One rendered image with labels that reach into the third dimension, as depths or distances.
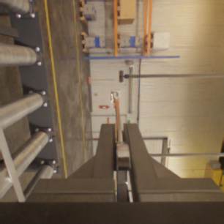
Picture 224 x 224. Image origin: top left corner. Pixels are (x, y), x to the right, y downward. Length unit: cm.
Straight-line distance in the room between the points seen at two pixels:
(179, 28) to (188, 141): 671
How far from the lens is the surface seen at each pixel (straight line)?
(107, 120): 981
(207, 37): 1058
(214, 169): 814
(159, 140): 1076
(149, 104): 979
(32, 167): 157
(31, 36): 129
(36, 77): 129
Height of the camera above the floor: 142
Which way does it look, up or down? 1 degrees down
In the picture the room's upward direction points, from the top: 89 degrees clockwise
